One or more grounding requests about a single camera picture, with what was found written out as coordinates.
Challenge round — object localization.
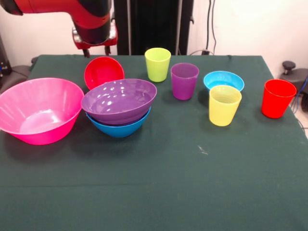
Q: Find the small light blue bowl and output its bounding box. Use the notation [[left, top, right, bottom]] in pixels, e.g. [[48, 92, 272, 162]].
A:
[[203, 71, 245, 93]]

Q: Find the black knob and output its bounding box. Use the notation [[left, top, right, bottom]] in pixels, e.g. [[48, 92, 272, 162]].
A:
[[282, 61, 296, 75]]

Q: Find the green cup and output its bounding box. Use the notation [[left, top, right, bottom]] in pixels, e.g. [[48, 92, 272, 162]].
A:
[[144, 47, 172, 83]]

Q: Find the purple cup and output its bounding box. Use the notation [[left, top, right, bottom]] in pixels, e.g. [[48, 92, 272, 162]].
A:
[[170, 63, 200, 101]]

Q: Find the dark green table cloth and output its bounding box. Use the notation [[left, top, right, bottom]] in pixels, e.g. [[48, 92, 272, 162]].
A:
[[0, 54, 308, 231]]

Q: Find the black wall cable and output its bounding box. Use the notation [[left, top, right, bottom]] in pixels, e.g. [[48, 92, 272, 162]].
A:
[[206, 0, 217, 55]]

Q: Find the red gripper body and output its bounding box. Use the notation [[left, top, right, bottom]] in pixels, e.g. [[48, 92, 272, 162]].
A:
[[72, 23, 118, 50]]

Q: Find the large blue bowl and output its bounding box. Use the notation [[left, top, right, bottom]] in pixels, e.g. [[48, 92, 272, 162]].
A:
[[86, 107, 152, 138]]

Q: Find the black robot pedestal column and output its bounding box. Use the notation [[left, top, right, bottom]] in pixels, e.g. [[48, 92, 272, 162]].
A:
[[111, 0, 194, 56]]

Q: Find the black pedestal leg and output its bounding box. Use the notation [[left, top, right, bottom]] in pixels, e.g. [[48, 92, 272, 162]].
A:
[[0, 65, 32, 97], [280, 68, 308, 102]]

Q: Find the black equipment box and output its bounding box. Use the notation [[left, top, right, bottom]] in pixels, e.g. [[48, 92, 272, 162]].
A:
[[0, 33, 12, 77]]

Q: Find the small crimson bowl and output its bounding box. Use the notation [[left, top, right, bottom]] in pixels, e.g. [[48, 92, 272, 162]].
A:
[[84, 56, 125, 90]]

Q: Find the large purple bowl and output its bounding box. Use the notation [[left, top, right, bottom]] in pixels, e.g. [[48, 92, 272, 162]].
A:
[[81, 78, 157, 125]]

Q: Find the red cup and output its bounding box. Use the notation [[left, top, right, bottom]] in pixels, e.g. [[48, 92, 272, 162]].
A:
[[261, 79, 297, 119]]

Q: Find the large pink bowl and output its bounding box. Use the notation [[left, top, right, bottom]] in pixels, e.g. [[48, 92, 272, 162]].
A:
[[0, 77, 85, 146]]

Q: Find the yellow cup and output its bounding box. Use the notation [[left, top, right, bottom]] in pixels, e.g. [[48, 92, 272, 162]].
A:
[[208, 85, 242, 127]]

